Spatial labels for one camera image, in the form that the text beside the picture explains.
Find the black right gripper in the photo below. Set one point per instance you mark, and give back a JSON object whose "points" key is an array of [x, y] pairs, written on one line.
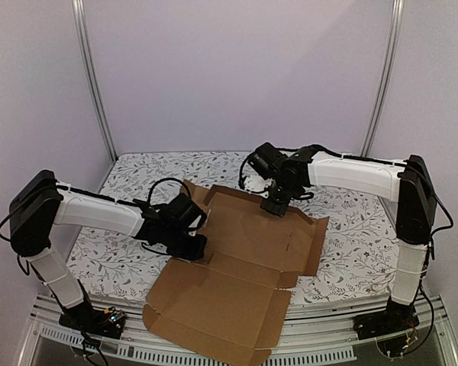
{"points": [[273, 206]]}

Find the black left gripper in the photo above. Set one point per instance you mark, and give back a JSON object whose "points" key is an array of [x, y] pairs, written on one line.
{"points": [[196, 254]]}

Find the brown cardboard box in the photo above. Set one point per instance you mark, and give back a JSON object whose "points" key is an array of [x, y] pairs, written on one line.
{"points": [[231, 305]]}

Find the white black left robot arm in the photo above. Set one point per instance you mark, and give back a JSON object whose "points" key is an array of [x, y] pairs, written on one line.
{"points": [[45, 202]]}

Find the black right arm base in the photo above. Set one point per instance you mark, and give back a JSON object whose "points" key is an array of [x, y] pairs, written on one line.
{"points": [[395, 317]]}

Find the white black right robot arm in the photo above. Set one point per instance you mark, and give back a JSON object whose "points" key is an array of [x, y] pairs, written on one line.
{"points": [[283, 175]]}

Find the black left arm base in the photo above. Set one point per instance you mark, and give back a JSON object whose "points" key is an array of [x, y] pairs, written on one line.
{"points": [[84, 317]]}

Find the floral patterned table mat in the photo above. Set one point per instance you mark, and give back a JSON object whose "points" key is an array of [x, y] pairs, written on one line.
{"points": [[358, 258]]}

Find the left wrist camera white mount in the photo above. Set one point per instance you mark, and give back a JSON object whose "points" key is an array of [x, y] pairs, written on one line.
{"points": [[199, 223]]}

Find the right aluminium frame post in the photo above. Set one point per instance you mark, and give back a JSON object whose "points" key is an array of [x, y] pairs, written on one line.
{"points": [[386, 74]]}

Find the aluminium frame post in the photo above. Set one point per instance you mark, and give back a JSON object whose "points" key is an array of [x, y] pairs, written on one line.
{"points": [[386, 74], [92, 79]]}

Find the aluminium front rail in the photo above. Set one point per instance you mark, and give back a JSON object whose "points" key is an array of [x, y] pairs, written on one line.
{"points": [[319, 334]]}

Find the left aluminium frame post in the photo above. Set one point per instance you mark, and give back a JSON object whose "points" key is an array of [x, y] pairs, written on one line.
{"points": [[92, 79]]}

